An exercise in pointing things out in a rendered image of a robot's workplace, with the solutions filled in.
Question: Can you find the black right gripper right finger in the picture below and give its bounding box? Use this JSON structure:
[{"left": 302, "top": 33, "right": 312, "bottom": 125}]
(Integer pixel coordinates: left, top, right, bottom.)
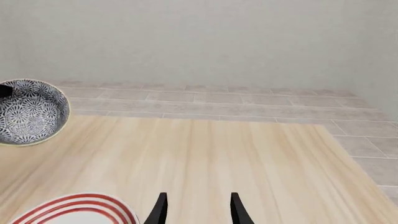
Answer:
[{"left": 230, "top": 192, "right": 256, "bottom": 224}]

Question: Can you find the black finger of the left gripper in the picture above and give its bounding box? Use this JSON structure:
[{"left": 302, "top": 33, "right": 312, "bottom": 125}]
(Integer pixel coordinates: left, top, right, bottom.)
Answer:
[{"left": 0, "top": 84, "right": 14, "bottom": 99}]

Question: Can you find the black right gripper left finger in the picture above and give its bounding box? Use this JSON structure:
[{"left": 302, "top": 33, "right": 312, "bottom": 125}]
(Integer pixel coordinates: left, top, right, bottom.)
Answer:
[{"left": 142, "top": 192, "right": 169, "bottom": 224}]

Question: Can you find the white plate with red rings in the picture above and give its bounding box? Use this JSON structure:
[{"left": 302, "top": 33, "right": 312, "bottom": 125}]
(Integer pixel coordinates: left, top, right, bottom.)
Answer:
[{"left": 6, "top": 192, "right": 140, "bottom": 224}]

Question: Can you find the black white patterned bowl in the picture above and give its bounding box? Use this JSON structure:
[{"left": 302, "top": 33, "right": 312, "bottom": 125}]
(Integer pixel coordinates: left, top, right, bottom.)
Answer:
[{"left": 0, "top": 78, "right": 71, "bottom": 147}]

